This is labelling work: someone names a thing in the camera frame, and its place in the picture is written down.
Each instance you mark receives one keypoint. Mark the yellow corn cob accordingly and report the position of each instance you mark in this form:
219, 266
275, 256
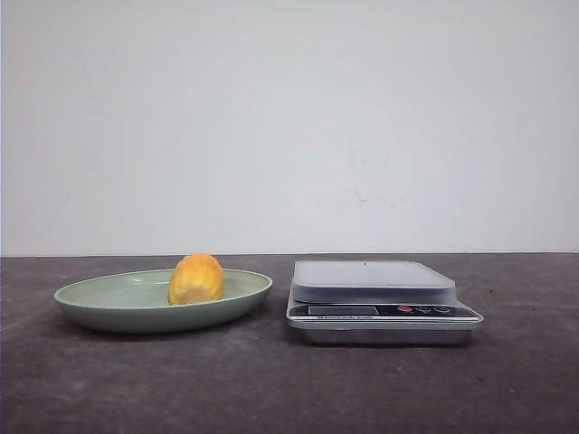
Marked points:
196, 278

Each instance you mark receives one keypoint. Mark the silver digital kitchen scale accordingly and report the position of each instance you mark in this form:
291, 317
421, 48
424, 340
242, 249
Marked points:
385, 302

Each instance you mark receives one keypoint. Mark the light green plate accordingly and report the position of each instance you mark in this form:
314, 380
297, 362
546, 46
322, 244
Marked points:
137, 302

